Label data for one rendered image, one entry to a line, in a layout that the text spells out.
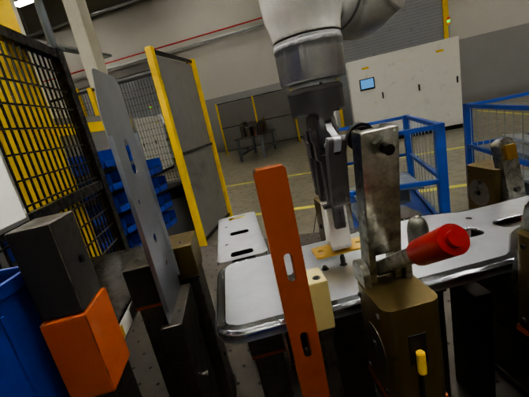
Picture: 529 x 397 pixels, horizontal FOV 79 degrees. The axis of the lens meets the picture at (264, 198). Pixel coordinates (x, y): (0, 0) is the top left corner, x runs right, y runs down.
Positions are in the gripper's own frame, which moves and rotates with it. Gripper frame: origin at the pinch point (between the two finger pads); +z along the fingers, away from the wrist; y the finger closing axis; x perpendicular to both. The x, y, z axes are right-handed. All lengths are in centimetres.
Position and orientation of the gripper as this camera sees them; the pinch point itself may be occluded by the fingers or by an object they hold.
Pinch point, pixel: (335, 224)
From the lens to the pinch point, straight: 50.2
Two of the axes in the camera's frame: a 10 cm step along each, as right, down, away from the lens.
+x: -9.7, 2.3, -0.7
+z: 2.0, 9.5, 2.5
